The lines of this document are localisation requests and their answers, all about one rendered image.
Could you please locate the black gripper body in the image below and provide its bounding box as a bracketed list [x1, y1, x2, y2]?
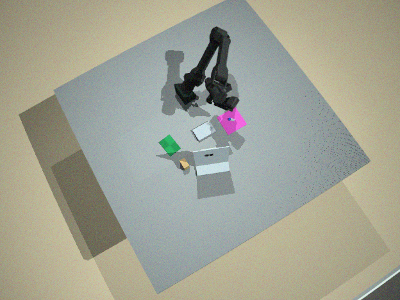
[206, 94, 240, 109]

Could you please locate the tan rectangular block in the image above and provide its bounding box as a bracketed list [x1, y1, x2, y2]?
[179, 158, 190, 170]

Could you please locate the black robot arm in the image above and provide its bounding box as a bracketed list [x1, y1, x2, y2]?
[178, 27, 232, 103]

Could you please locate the green flat square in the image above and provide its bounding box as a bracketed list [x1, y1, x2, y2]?
[159, 135, 181, 156]

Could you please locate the pink square zone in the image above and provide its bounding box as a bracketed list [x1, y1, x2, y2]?
[217, 107, 247, 135]

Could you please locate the light grey panel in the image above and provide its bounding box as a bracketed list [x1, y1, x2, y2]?
[193, 146, 229, 176]

